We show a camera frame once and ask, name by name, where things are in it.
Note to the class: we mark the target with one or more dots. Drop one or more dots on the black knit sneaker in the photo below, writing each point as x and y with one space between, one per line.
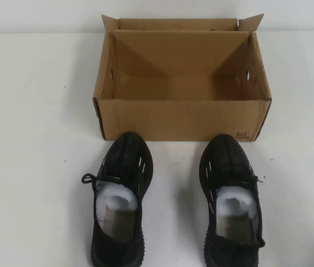
123 151
229 151

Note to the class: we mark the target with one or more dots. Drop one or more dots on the brown cardboard shoe box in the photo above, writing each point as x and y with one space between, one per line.
173 116

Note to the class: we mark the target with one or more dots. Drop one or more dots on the white foam shoe stuffing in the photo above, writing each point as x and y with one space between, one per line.
223 198
103 198

